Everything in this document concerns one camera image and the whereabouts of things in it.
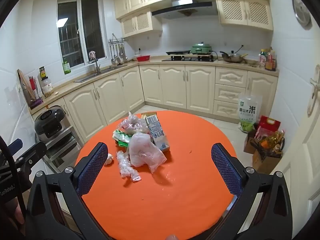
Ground steel appliance rack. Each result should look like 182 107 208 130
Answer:
42 125 84 173

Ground steel pot lid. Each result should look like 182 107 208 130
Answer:
292 0 312 27

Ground cream base cabinets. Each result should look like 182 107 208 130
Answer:
31 64 279 143

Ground steel kitchen sink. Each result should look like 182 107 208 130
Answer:
74 64 128 83

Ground cream cabinet drawer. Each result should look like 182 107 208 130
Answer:
214 84 247 104
213 100 242 119
215 67 248 88

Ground white door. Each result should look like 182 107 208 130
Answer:
272 62 320 205

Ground kitchen window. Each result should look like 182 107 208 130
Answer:
57 0 106 68

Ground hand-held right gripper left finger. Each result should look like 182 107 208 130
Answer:
25 142 110 240

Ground knotted clear plastic bag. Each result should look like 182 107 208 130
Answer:
119 112 150 135

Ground steel wok with lid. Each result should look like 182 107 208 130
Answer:
220 51 248 63

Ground purple knife holder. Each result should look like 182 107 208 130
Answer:
27 75 43 107

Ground green dish soap bottle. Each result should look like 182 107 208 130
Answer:
62 58 72 75

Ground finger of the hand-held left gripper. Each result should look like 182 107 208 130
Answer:
11 142 48 178
0 139 23 157

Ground yellow cooking oil bottle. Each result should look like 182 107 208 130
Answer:
260 130 285 153

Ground gold door handle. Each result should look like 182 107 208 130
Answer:
307 77 320 117

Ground steel kitchen faucet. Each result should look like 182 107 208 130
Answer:
88 59 102 75

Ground glass jar white label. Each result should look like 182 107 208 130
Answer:
41 77 54 96

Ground clear bubble wrap strip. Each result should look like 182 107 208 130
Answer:
116 150 142 182

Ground wooden cutting board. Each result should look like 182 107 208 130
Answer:
17 69 33 105

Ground pinkish plastic bag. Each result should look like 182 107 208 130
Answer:
127 133 167 174

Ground blue white milk carton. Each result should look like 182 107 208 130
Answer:
145 115 171 153

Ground clear rice bag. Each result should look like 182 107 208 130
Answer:
237 95 262 132

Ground black rice cooker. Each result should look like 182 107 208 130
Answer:
34 105 70 143

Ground cardboard box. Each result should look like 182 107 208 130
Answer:
244 129 283 174

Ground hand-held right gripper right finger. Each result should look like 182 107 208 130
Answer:
207 143 293 240

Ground wide cream lattice cabinet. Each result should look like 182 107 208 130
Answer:
215 0 273 32

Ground green electric pot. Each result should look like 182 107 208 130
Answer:
191 42 213 55

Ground red gift bag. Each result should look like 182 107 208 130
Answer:
255 116 281 140

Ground small cream lattice cabinet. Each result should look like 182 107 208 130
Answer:
121 9 163 38

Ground black gas stove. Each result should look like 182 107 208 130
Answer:
162 54 217 62

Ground black range hood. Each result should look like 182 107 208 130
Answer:
151 0 218 19

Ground yellow black packet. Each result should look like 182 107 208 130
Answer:
38 66 48 83

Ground beige kitchen countertop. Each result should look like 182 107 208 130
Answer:
30 56 280 115

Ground green white snack packet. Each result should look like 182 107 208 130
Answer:
112 129 133 147

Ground steel utensil rack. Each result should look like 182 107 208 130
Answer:
108 33 129 44

